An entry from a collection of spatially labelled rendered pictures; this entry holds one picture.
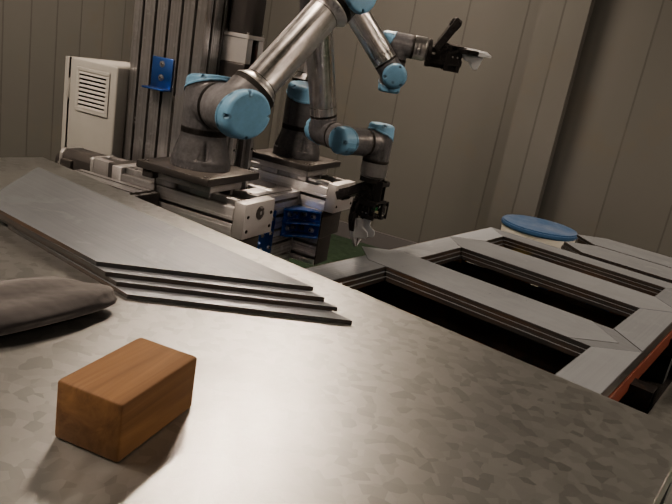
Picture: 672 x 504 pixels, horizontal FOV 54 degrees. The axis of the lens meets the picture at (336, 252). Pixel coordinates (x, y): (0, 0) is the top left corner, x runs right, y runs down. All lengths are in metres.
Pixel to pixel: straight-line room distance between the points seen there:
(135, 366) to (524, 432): 0.37
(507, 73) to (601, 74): 0.61
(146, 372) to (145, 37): 1.54
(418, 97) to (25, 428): 4.58
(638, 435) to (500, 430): 0.16
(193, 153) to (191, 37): 0.38
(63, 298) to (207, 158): 0.98
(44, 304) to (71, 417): 0.21
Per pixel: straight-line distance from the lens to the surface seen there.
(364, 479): 0.55
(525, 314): 1.67
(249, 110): 1.53
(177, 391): 0.57
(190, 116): 1.67
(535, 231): 4.10
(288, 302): 0.83
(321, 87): 1.84
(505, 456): 0.63
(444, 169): 4.94
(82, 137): 2.12
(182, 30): 1.92
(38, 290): 0.75
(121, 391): 0.52
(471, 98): 4.87
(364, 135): 1.80
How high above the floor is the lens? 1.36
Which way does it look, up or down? 16 degrees down
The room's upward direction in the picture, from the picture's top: 10 degrees clockwise
